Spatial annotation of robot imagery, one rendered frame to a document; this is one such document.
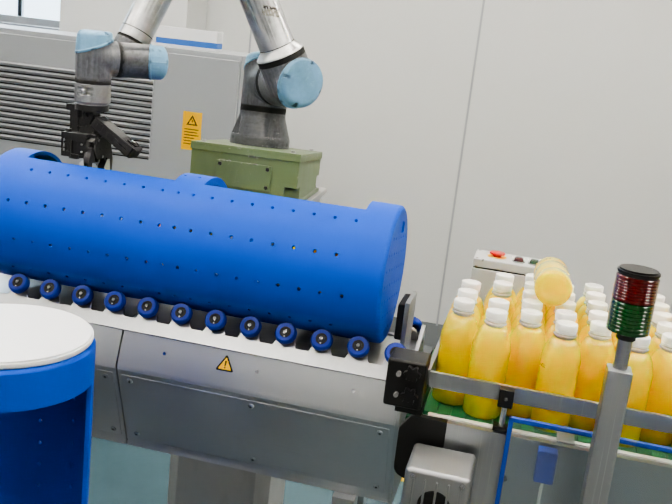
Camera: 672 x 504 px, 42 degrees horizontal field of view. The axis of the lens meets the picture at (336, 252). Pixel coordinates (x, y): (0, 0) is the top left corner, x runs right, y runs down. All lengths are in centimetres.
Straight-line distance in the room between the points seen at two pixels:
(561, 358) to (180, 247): 75
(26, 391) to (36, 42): 241
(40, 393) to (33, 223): 59
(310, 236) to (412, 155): 285
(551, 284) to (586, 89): 284
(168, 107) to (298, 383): 187
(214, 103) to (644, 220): 228
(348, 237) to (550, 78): 290
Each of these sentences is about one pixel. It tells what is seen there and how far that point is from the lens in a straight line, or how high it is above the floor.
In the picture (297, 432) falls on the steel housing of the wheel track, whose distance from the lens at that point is 181.
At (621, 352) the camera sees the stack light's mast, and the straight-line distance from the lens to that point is 141.
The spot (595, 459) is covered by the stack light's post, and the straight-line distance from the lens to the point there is 146.
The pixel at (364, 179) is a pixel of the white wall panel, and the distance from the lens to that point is 455.
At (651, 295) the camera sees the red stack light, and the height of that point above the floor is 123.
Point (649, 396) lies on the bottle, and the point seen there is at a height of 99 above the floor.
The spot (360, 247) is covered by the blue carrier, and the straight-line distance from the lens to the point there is 166.
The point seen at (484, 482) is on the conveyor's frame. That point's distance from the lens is 165.
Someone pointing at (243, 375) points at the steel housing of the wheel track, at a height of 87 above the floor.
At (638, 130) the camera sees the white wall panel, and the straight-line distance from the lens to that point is 452.
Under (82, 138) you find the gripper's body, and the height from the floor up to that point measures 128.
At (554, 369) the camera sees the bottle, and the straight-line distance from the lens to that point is 160.
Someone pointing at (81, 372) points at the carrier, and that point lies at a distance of 143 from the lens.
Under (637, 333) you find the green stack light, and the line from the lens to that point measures 138.
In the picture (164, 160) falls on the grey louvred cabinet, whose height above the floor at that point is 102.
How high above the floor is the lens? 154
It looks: 14 degrees down
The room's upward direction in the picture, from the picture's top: 7 degrees clockwise
